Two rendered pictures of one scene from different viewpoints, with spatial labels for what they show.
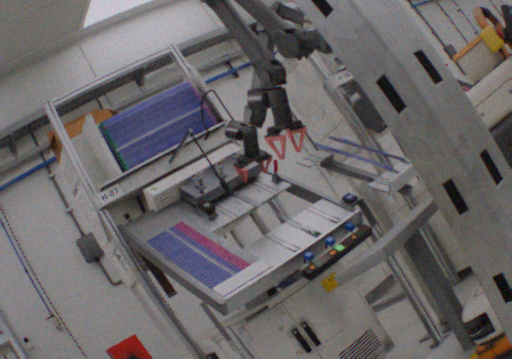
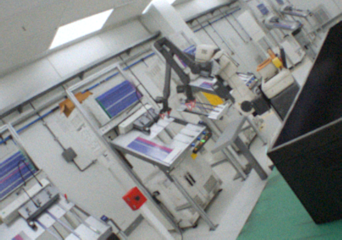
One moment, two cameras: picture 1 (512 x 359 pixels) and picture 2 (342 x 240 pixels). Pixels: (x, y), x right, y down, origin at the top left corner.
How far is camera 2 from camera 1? 0.89 m
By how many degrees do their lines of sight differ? 16
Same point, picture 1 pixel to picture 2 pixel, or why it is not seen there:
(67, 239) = (56, 152)
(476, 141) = not seen: outside the picture
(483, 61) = (270, 70)
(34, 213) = (37, 142)
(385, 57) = not seen: outside the picture
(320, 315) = (193, 169)
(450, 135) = not seen: outside the picture
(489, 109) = (275, 88)
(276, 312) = (178, 169)
